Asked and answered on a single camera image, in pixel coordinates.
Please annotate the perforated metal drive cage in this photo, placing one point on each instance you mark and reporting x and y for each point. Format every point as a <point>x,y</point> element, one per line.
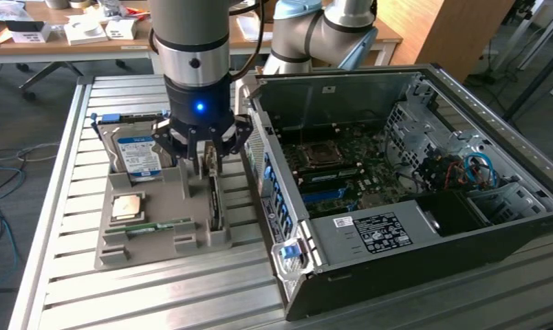
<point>409,137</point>

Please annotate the wooden cabinet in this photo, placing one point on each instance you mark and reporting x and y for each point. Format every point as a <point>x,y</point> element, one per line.
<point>441,34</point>

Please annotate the small white labelled box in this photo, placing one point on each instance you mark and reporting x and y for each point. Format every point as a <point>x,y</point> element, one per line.
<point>121,31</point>

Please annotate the open black PC case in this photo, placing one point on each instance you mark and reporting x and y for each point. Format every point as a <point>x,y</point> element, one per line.
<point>441,268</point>

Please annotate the blue expansion slot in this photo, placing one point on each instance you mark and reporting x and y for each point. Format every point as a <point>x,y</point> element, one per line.
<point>325,197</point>

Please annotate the tape roll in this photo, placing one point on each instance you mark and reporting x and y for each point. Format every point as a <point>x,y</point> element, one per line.
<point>81,3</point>

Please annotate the metal cup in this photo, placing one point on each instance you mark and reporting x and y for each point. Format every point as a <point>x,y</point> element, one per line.
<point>57,4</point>

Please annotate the silver CPU chip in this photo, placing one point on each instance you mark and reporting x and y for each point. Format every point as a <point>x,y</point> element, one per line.
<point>128,206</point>

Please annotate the grey parts rack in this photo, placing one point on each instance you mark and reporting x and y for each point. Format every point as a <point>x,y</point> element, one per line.
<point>166,206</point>

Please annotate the grey chipset heatsink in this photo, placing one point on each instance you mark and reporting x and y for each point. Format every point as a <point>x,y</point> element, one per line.
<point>373,200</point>

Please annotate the metal CPU socket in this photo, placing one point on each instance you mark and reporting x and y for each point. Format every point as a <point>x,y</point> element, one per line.
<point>325,153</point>

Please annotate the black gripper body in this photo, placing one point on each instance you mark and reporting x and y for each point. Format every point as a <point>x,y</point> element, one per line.
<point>198,103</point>

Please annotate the graphics card with metal bracket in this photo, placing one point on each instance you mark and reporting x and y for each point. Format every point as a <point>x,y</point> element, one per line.
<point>216,203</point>

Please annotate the white box with roll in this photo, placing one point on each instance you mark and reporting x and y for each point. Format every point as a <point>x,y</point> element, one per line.
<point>86,38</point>

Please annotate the hard disk with blue rails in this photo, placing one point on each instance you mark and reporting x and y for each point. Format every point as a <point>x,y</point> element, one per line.
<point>137,154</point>

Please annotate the wooden desk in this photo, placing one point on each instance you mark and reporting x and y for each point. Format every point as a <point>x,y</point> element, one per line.
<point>240,46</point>
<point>57,47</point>

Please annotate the white paper stack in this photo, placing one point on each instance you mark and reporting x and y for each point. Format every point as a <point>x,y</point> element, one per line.
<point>249,31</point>

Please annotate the blue case latch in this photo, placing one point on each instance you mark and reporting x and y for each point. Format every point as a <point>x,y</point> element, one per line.
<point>290,251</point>

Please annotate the silver disk bay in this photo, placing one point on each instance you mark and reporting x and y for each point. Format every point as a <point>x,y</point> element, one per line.
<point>511,203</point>

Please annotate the clear plastic bag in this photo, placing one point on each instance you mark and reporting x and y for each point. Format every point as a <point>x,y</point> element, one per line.
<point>6,10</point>

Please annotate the grey power supply unit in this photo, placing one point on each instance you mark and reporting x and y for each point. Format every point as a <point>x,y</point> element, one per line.
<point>382,233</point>

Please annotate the green RAM stick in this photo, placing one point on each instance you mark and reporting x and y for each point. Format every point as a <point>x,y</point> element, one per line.
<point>157,227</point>

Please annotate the black caster base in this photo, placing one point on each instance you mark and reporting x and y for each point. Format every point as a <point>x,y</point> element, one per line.
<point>42,75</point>

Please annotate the white box black lid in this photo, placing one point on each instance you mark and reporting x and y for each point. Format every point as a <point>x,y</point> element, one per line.
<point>29,36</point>

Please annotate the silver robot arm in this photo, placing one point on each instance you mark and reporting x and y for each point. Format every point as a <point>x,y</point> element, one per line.
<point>189,34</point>

